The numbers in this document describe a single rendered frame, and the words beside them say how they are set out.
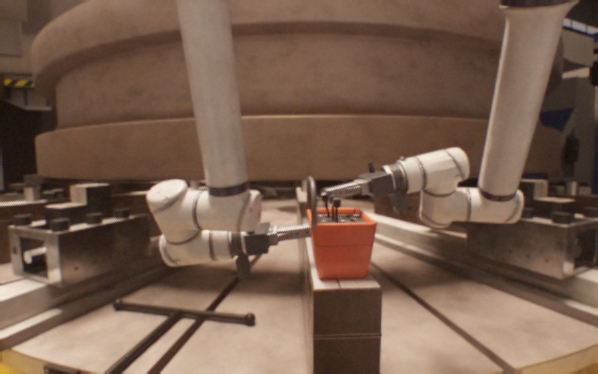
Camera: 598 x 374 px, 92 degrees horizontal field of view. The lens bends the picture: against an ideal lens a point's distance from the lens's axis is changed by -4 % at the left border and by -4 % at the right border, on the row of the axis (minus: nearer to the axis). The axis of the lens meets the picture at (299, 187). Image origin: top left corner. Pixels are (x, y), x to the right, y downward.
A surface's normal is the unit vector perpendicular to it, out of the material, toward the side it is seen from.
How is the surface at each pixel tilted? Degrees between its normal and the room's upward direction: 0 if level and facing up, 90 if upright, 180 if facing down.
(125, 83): 90
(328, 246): 97
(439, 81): 90
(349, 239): 97
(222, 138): 103
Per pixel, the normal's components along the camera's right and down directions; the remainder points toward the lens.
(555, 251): -0.91, 0.04
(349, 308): 0.03, 0.09
